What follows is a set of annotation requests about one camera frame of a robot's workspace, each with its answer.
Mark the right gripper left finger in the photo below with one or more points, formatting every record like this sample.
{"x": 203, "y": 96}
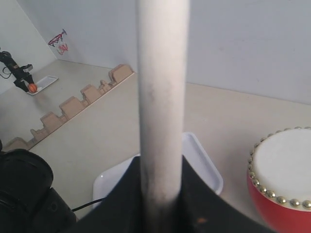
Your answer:
{"x": 120, "y": 211}

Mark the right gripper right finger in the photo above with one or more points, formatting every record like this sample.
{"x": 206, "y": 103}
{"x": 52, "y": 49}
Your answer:
{"x": 201, "y": 210}

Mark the white drumstick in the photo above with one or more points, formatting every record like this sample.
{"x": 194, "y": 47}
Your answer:
{"x": 162, "y": 28}

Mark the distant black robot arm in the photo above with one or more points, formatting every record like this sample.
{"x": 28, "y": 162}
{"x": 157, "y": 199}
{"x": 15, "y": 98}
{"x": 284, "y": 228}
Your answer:
{"x": 21, "y": 74}

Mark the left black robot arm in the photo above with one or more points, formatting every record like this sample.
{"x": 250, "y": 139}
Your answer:
{"x": 28, "y": 203}

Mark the red small drum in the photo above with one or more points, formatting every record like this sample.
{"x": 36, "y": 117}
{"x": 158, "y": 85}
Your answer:
{"x": 279, "y": 179}

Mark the white rectangular plastic tray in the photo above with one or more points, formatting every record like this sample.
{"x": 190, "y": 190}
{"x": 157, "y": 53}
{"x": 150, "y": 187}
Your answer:
{"x": 192, "y": 151}

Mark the brown cardboard divider strip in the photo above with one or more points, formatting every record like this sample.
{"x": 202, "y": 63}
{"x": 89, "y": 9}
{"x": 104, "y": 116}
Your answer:
{"x": 72, "y": 107}

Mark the distant white tray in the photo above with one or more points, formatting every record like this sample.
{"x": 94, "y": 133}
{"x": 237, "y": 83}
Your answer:
{"x": 43, "y": 84}

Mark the orange mini basketball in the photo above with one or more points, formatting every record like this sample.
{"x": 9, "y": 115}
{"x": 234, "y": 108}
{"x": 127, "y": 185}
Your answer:
{"x": 32, "y": 88}

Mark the small basketball hoop toy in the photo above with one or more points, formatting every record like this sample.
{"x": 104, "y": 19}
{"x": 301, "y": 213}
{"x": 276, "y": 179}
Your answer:
{"x": 58, "y": 43}

